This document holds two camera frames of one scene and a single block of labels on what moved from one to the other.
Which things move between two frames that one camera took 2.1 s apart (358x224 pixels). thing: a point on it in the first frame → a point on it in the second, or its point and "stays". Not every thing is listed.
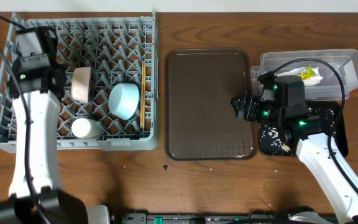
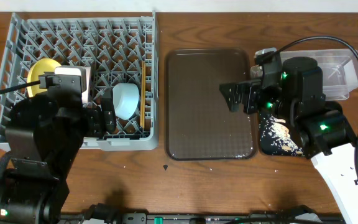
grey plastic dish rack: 111,101 stays
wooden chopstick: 143,76 stays
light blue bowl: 123,100 stays
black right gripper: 248,104 → 253,90
